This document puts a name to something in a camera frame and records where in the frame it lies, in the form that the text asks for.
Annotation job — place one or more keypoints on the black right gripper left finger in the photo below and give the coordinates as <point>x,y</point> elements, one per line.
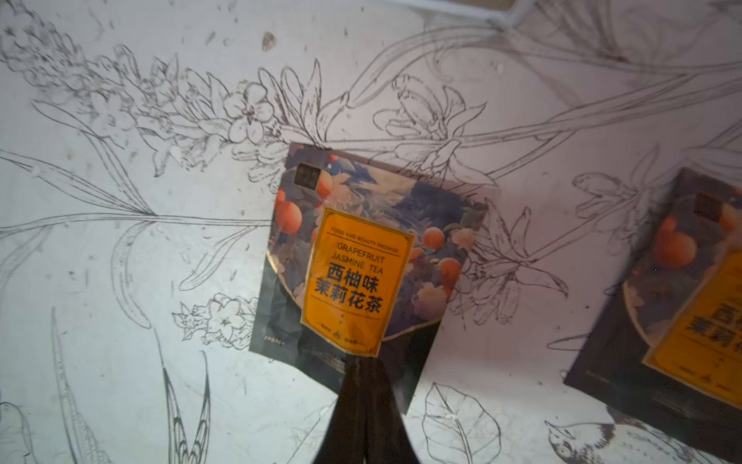
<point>344,441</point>

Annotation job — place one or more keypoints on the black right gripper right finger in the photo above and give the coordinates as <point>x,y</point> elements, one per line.
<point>387,440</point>

